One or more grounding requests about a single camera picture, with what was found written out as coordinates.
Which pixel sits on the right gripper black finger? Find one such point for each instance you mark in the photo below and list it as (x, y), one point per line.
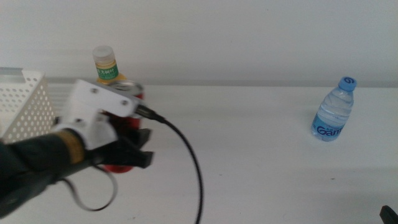
(390, 216)

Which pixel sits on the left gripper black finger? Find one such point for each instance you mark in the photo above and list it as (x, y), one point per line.
(140, 158)

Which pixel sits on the red cola can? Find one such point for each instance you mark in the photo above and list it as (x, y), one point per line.
(132, 122)

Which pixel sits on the yellow tea bottle green label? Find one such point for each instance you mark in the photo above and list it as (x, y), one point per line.
(105, 67)

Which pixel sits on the clear water bottle blue cap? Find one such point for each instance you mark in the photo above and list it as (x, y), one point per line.
(334, 115)

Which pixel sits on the white perforated plastic basket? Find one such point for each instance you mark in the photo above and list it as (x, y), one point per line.
(25, 105)

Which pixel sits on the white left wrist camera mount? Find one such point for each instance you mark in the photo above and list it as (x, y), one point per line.
(90, 105)

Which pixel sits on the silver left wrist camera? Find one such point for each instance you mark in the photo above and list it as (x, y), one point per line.
(124, 93)

